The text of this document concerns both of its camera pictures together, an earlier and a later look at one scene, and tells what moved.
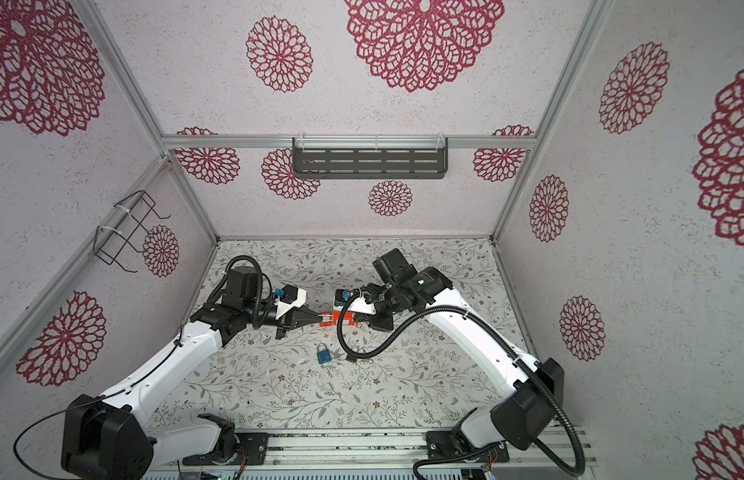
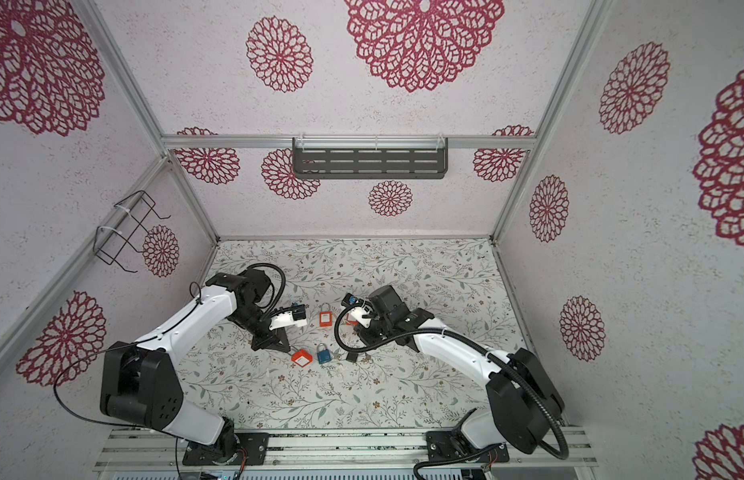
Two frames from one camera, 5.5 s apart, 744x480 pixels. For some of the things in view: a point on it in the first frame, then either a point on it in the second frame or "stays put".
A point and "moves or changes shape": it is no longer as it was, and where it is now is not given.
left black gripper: [291, 323] to [272, 341]
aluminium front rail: [373, 449] stays put
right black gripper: [377, 322] to [365, 336]
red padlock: [348, 317] moves or changes shape
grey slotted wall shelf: [370, 157] stays put
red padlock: [327, 320] to [302, 358]
